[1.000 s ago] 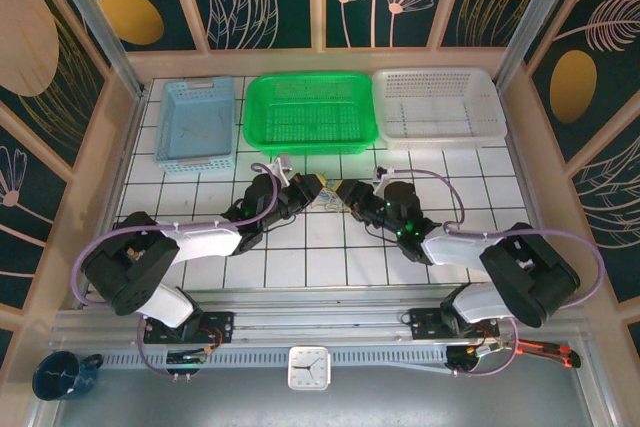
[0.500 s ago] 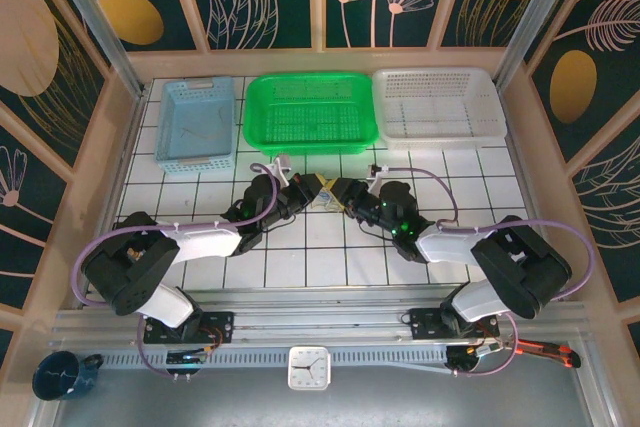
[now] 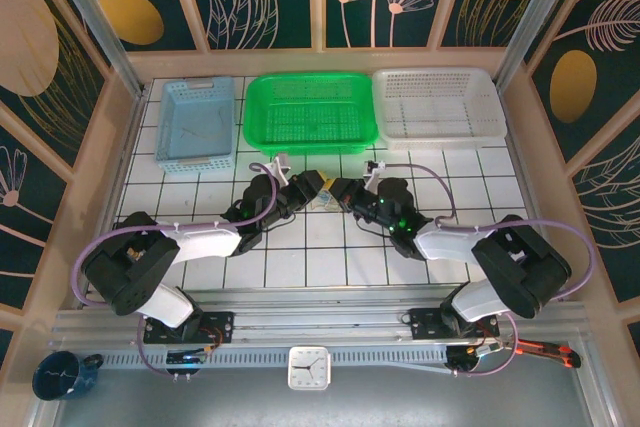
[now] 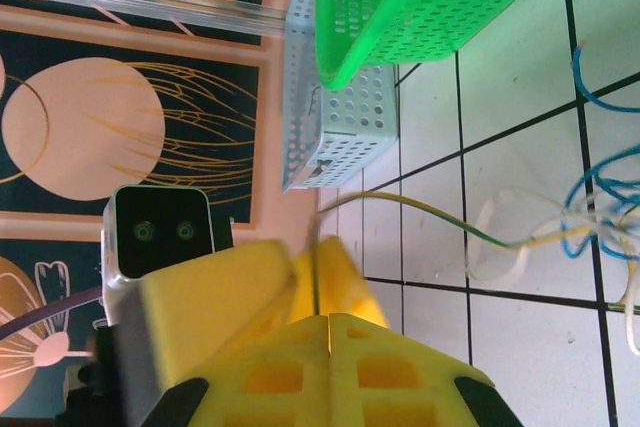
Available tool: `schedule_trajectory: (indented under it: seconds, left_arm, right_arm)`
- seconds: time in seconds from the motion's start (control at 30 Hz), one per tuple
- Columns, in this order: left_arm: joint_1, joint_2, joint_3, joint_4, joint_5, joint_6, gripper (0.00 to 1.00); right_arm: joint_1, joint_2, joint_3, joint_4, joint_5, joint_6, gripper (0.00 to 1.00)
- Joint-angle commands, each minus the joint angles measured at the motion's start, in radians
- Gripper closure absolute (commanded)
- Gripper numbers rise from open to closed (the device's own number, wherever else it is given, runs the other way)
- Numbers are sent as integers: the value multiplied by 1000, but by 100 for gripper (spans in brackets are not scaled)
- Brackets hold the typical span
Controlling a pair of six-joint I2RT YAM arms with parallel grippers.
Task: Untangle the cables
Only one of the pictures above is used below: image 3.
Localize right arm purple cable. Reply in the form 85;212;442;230
384;162;599;379

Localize yellow thin cable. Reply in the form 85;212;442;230
167;124;221;141
212;106;232;142

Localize orange black utility knife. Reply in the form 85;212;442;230
514;338;582;368

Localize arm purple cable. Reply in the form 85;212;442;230
74;161;281;379
384;162;599;379

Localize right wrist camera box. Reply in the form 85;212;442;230
363;159;389;193

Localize light blue plastic basket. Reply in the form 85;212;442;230
153;75;236;176

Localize white thin cable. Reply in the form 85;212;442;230
310;191;344;212

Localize dark blue mug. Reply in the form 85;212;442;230
32;350;105;402

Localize grey slotted cable duct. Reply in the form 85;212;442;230
99;346;451;369

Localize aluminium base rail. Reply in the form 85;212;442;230
49;286;589;348

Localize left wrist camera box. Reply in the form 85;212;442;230
267;151;292;188

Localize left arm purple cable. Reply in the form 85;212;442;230
74;161;281;379

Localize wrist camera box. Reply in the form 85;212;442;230
363;159;389;193
267;151;292;188

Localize white square clock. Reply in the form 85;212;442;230
287;345;332;392

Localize green plastic basket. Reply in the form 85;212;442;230
243;71;380;158

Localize white plastic basket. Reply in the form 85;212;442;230
372;66;507;151

